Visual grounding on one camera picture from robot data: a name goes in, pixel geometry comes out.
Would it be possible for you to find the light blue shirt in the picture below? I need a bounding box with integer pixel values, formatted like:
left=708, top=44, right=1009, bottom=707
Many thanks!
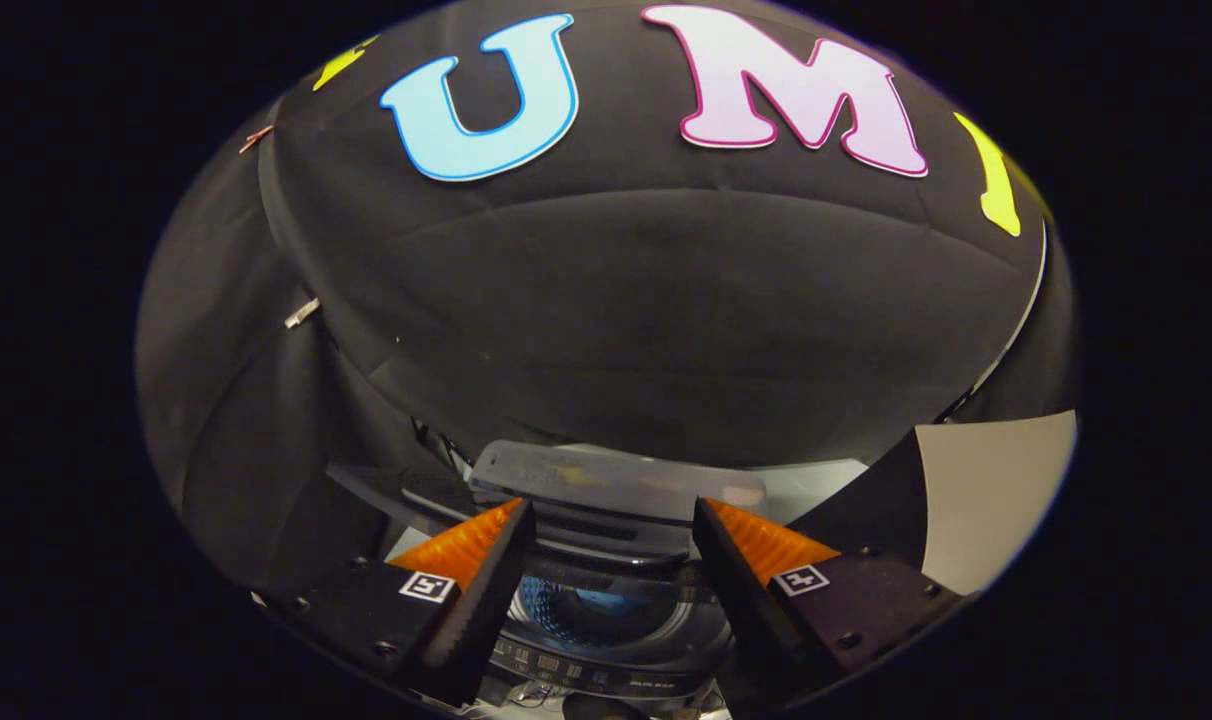
left=566, top=588, right=637, bottom=619

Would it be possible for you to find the gray washing machine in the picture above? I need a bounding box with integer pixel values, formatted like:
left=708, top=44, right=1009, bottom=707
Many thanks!
left=326, top=440, right=872, bottom=720

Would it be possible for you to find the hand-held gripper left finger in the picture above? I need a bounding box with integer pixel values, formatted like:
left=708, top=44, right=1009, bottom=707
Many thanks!
left=251, top=498, right=537, bottom=709

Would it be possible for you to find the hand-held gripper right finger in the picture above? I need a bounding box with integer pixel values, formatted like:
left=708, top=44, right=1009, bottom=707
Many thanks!
left=693, top=497, right=967, bottom=716

